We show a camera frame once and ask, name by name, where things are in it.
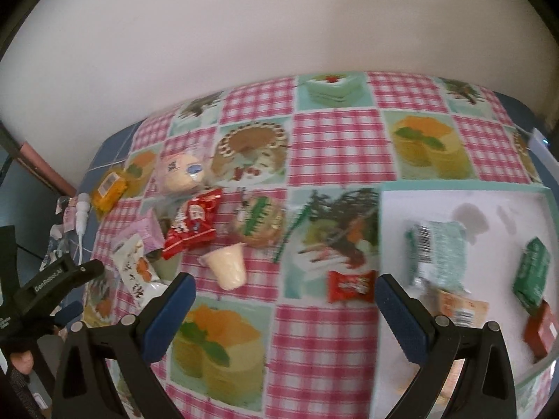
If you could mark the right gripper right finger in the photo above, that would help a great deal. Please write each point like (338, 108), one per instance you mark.
(485, 387)

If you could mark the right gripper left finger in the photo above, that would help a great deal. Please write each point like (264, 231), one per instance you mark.
(84, 387)

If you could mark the silver walnut snack packet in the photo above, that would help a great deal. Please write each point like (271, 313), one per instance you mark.
(136, 272)

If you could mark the red brown packet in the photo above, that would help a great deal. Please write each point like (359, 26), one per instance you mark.
(541, 331)

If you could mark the dark green snack packet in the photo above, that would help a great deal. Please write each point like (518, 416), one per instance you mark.
(531, 276)

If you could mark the light green barcode packet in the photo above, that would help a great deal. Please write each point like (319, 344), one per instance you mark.
(436, 254)

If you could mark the person's hand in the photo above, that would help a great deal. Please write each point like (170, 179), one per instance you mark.
(23, 362)

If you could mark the blue white crumpled wrapper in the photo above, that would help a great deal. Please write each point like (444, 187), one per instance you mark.
(57, 246)

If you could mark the pudding jelly cup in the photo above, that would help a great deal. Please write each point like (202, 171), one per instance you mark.
(227, 265)

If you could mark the pink flat snack packet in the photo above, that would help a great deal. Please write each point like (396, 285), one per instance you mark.
(149, 230)

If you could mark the red snack packet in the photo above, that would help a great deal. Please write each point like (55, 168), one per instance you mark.
(194, 224)

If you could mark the pink small snack packet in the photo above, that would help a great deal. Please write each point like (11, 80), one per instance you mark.
(66, 206)

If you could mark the white tray with teal rim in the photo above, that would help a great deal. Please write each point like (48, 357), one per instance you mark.
(498, 221)

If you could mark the round cookie green label packet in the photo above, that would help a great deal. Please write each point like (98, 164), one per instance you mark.
(258, 221)

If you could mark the orange snack packet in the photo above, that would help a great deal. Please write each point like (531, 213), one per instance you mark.
(108, 192)

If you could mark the cartoon face snack bag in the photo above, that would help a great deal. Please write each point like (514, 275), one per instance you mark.
(183, 173)

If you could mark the pink checkered food tablecloth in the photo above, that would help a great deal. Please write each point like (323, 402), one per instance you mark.
(276, 348)

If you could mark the small red candy packet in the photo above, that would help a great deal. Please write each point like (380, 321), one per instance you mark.
(349, 287)

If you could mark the white box device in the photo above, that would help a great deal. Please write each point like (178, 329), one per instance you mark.
(539, 146)

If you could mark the white power adapter with cable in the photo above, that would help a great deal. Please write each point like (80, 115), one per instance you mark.
(83, 206)

